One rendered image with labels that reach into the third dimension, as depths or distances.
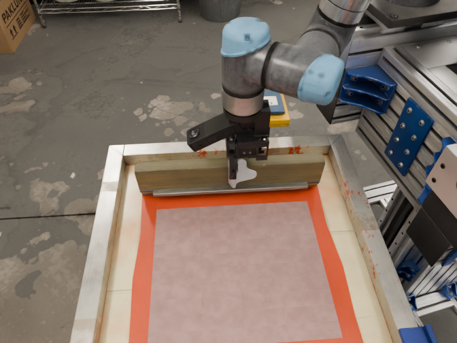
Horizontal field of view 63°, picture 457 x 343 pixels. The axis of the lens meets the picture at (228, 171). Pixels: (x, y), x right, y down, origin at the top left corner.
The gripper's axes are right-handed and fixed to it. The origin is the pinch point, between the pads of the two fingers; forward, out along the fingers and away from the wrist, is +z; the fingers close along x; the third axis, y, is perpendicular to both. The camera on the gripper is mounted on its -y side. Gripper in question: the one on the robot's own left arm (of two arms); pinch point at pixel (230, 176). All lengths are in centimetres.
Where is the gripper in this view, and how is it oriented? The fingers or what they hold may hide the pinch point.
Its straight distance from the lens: 83.9
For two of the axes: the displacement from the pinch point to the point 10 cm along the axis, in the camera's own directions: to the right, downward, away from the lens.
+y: 10.0, -0.5, 0.5
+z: -0.1, 6.6, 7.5
